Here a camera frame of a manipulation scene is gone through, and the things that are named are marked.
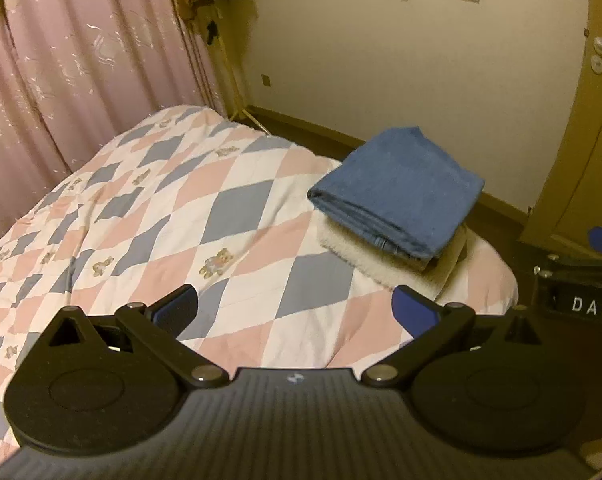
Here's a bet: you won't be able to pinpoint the blue denim jeans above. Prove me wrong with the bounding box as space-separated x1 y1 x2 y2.
307 127 484 262

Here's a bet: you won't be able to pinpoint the wooden door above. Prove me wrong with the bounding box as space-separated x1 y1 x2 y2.
521 0 602 259

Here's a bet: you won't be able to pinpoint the folded white fluffy towel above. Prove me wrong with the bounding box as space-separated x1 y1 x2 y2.
317 216 468 300

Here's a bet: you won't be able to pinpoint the checkered pink grey quilt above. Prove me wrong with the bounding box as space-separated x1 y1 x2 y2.
0 104 520 466

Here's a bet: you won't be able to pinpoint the pink curtain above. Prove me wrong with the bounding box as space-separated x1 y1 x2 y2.
0 0 224 238

